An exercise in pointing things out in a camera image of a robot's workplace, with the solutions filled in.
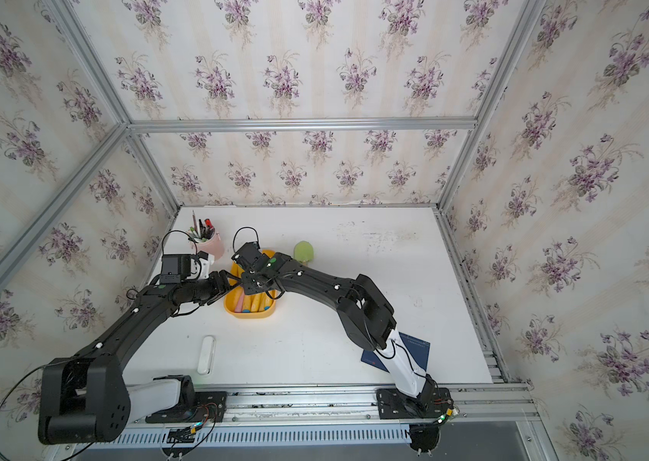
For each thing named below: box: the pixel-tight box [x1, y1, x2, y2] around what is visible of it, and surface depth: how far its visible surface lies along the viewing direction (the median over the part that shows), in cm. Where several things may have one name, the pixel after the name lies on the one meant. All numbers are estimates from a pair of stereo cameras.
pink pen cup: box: [187, 209, 225, 262], surface depth 100 cm
